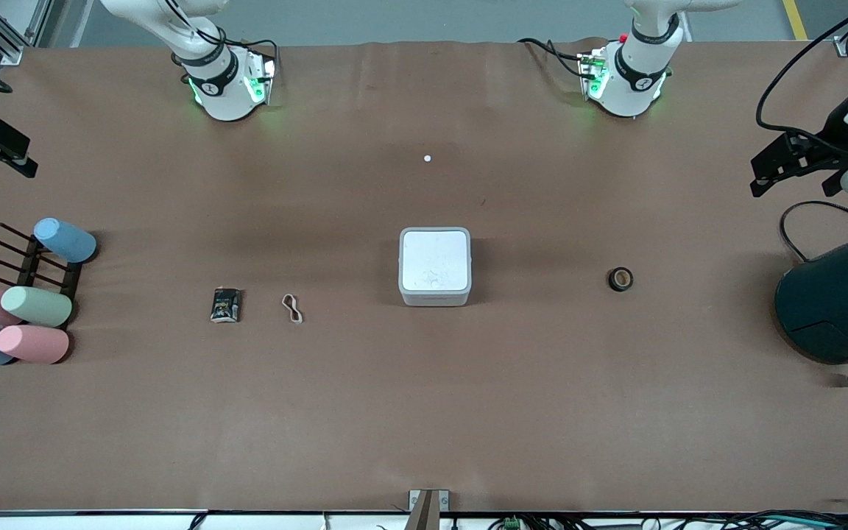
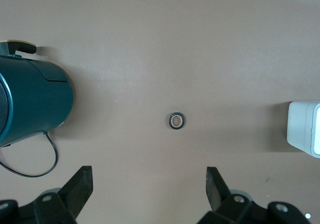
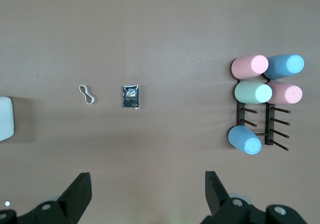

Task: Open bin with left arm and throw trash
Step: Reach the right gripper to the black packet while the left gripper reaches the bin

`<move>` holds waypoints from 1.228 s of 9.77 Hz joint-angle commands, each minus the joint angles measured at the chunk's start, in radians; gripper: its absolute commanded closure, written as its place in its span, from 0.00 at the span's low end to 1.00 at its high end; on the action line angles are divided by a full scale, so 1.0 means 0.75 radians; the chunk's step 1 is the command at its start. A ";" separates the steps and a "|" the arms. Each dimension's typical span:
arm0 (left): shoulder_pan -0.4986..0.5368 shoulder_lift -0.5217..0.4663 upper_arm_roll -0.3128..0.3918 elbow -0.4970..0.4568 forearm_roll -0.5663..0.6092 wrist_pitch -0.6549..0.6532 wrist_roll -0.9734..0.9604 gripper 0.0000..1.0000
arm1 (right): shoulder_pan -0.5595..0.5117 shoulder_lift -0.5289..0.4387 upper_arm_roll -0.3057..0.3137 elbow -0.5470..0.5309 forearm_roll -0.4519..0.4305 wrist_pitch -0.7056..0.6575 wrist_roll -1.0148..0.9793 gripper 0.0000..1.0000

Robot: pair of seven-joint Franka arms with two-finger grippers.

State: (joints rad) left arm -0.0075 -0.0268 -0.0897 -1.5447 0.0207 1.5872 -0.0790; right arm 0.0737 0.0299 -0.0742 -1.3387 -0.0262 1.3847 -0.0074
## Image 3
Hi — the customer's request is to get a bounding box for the black tissue packet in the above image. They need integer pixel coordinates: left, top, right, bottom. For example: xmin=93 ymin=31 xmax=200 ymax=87
xmin=121 ymin=84 xmax=141 ymax=110

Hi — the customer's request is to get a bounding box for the light green plastic cup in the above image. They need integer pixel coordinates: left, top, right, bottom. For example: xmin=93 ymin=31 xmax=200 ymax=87
xmin=234 ymin=80 xmax=273 ymax=104

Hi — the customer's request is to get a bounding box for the blue plastic cup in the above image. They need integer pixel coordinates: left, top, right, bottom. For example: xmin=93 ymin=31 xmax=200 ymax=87
xmin=263 ymin=54 xmax=306 ymax=80
xmin=227 ymin=125 xmax=263 ymax=156

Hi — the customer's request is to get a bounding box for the white rubber band loop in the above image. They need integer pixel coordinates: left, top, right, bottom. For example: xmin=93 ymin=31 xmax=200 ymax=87
xmin=78 ymin=85 xmax=96 ymax=104

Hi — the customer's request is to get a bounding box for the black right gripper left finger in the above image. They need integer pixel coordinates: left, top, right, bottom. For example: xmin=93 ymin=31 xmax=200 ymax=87
xmin=0 ymin=172 xmax=93 ymax=224

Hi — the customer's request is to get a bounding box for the white plastic desktop trash bin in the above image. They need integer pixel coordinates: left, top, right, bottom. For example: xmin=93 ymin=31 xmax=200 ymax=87
xmin=0 ymin=96 xmax=15 ymax=142

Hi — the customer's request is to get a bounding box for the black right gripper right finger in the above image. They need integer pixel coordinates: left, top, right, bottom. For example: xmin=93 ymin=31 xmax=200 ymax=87
xmin=198 ymin=171 xmax=310 ymax=224

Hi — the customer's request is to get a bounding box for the dark wooden cup rack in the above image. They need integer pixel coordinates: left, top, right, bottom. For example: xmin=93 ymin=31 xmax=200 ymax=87
xmin=236 ymin=73 xmax=292 ymax=151

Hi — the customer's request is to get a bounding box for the pink plastic cup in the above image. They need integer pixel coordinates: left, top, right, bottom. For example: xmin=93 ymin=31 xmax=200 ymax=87
xmin=231 ymin=54 xmax=270 ymax=80
xmin=266 ymin=81 xmax=303 ymax=105

